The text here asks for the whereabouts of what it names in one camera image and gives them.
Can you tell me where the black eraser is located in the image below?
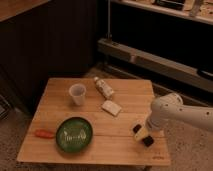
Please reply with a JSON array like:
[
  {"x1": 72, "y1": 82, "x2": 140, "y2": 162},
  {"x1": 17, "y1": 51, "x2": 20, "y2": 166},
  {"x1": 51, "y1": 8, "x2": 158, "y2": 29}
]
[{"x1": 138, "y1": 134, "x2": 154, "y2": 147}]

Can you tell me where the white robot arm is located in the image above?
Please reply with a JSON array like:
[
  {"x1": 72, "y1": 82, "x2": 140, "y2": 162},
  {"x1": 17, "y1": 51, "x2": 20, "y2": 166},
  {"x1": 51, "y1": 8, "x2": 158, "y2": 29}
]
[{"x1": 132, "y1": 93, "x2": 213, "y2": 141}]

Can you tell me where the white sponge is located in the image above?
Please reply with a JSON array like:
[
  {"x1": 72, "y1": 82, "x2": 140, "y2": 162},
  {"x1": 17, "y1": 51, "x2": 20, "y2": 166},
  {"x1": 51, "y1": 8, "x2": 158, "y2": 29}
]
[{"x1": 101, "y1": 100, "x2": 121, "y2": 116}]

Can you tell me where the small white bottle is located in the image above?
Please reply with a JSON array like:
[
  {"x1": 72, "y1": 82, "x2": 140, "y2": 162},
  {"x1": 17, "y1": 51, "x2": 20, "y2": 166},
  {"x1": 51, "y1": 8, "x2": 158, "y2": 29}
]
[{"x1": 94, "y1": 77, "x2": 114, "y2": 99}]

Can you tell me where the wooden table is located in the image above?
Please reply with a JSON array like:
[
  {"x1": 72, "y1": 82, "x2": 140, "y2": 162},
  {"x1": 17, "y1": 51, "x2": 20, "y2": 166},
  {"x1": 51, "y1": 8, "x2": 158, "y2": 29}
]
[{"x1": 17, "y1": 78, "x2": 171, "y2": 166}]

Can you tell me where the green plate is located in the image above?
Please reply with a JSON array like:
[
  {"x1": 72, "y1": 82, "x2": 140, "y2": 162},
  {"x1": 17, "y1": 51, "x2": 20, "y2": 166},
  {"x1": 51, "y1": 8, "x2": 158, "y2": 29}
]
[{"x1": 55, "y1": 117, "x2": 93, "y2": 153}]

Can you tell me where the translucent plastic cup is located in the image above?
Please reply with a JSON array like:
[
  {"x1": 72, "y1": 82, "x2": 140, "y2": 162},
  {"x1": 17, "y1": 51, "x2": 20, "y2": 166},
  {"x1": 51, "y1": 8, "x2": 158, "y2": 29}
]
[{"x1": 69, "y1": 83, "x2": 86, "y2": 106}]

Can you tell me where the orange carrot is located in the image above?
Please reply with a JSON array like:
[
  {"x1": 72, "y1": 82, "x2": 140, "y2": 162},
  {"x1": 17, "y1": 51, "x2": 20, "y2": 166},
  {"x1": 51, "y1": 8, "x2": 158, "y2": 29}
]
[{"x1": 35, "y1": 130, "x2": 55, "y2": 139}]

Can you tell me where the upper shelf board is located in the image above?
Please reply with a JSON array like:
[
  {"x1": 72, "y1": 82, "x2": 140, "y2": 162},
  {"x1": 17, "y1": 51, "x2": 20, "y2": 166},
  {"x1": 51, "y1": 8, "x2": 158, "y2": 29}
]
[{"x1": 112, "y1": 0, "x2": 213, "y2": 25}]

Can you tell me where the grey metal shelf rail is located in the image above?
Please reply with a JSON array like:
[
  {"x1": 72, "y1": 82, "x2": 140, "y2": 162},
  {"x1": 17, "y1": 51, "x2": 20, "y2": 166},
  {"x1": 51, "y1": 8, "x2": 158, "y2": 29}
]
[{"x1": 98, "y1": 38, "x2": 213, "y2": 93}]

